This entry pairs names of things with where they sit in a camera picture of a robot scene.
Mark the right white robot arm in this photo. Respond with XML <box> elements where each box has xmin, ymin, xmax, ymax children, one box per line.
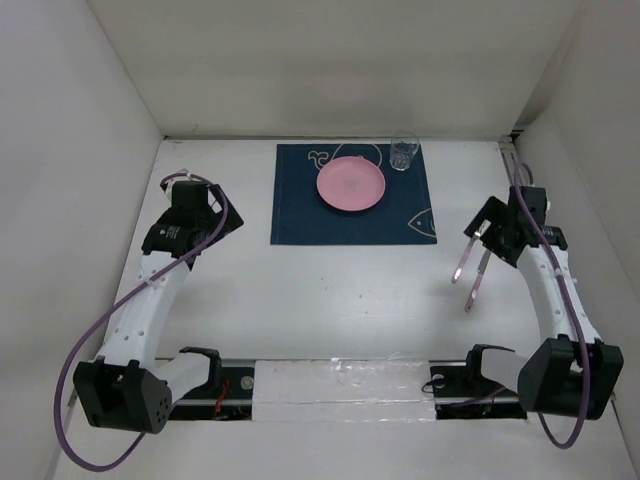
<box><xmin>462</xmin><ymin>187</ymin><xmax>624</xmax><ymax>420</ymax></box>

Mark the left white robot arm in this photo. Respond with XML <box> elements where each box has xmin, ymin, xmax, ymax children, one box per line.
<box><xmin>73</xmin><ymin>178</ymin><xmax>244</xmax><ymax>434</ymax></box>

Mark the pink plastic plate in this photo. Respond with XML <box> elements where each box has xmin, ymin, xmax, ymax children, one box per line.
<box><xmin>316</xmin><ymin>156</ymin><xmax>386</xmax><ymax>212</ymax></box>

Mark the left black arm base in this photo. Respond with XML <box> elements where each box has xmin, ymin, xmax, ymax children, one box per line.
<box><xmin>169</xmin><ymin>360</ymin><xmax>256</xmax><ymax>422</ymax></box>

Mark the silver knife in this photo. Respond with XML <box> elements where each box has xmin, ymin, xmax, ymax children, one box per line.
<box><xmin>465</xmin><ymin>250</ymin><xmax>491</xmax><ymax>313</ymax></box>

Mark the dark blue cloth placemat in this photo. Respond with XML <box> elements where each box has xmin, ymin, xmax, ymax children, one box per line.
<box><xmin>271</xmin><ymin>143</ymin><xmax>437</xmax><ymax>246</ymax></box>

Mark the clear plastic cup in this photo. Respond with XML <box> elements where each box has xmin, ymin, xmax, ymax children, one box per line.
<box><xmin>389</xmin><ymin>132</ymin><xmax>420</xmax><ymax>171</ymax></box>

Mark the silver fork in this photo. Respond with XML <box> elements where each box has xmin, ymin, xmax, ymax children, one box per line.
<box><xmin>451</xmin><ymin>227</ymin><xmax>491</xmax><ymax>284</ymax></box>

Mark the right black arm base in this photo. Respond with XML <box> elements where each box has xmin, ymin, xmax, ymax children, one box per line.
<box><xmin>421</xmin><ymin>344</ymin><xmax>527</xmax><ymax>420</ymax></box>

